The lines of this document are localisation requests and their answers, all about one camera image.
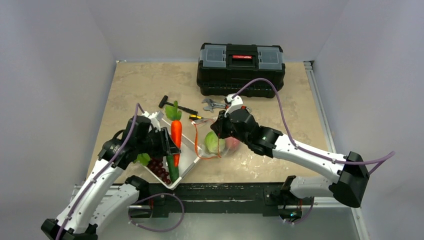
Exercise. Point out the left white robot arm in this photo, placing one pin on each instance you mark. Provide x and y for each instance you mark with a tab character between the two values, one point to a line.
86	214

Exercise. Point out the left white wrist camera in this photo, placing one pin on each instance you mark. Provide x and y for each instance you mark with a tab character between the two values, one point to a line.
155	118

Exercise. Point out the clear zip top bag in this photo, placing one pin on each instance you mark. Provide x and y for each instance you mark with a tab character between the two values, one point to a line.
202	127

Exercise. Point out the black hammer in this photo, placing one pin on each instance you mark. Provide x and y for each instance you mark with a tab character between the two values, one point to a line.
164	101

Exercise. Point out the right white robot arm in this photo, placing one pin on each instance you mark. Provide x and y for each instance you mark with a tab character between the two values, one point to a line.
343	177

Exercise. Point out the white plastic basket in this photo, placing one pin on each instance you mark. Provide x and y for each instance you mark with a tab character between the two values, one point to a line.
187	160

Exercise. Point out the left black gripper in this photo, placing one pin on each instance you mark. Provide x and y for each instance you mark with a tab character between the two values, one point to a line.
166	143

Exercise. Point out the green cabbage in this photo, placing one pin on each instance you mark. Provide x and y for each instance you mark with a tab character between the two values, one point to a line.
213	144

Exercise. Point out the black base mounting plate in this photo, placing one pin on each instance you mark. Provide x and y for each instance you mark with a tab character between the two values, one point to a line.
269	199

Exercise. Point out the orange carrot green top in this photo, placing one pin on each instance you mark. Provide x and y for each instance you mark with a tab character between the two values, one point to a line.
174	114

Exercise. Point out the green cucumber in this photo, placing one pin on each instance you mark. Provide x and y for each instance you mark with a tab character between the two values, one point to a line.
172	169

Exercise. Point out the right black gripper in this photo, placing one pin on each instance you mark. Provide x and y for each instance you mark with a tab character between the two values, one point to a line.
219	125

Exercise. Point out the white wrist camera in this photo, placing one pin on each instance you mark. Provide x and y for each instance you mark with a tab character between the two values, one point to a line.
155	118
233	103

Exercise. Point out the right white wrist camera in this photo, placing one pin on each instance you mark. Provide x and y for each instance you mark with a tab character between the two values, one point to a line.
233	103

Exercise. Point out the yellow black screwdriver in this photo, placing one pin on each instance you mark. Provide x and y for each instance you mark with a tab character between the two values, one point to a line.
194	117

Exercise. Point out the adjustable wrench red handle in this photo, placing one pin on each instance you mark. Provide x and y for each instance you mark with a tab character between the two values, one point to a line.
211	105

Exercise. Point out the black plastic toolbox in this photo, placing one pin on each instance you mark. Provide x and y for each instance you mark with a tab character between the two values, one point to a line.
224	69

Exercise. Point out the purple grape bunch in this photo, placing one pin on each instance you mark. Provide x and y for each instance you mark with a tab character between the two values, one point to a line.
156	165

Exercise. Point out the aluminium frame rail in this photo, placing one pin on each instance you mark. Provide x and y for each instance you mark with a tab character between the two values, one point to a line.
319	202

